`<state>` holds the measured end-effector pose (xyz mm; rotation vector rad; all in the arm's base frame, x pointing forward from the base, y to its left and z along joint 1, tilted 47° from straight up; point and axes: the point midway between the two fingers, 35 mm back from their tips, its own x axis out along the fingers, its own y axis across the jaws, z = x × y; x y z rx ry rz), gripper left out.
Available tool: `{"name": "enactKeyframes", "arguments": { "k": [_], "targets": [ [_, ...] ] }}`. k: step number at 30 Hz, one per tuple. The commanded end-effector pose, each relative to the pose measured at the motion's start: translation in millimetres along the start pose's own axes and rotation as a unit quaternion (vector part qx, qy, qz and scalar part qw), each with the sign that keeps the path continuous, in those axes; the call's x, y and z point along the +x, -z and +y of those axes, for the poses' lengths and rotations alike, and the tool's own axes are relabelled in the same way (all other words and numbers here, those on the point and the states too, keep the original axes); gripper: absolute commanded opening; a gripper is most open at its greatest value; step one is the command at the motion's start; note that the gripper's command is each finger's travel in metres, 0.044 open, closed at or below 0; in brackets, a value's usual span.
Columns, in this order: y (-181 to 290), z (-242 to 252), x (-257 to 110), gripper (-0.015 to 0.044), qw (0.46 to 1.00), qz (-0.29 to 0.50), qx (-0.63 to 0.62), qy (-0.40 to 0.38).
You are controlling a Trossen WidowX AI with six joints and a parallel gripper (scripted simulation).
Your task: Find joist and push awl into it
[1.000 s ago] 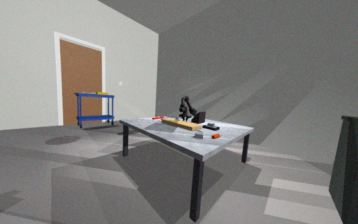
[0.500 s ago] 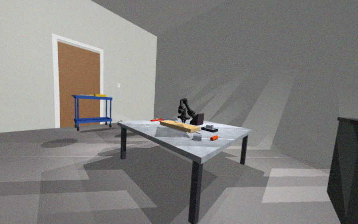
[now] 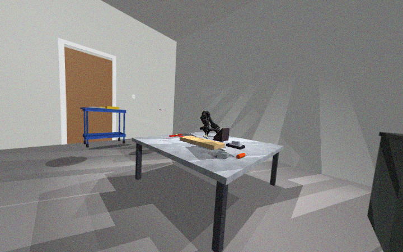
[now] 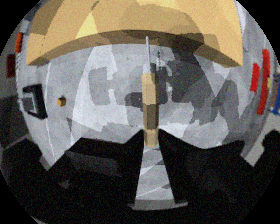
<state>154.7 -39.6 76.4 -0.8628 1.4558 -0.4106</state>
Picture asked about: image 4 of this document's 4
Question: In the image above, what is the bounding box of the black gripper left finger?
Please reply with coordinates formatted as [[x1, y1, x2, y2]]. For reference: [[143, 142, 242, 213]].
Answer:
[[64, 129, 144, 206]]

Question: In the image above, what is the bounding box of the red-handled awl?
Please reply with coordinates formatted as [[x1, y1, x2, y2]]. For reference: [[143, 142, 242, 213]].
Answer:
[[244, 63, 260, 119]]

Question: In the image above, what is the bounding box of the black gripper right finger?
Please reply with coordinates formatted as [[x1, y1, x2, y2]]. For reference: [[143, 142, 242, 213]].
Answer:
[[159, 128, 245, 205]]

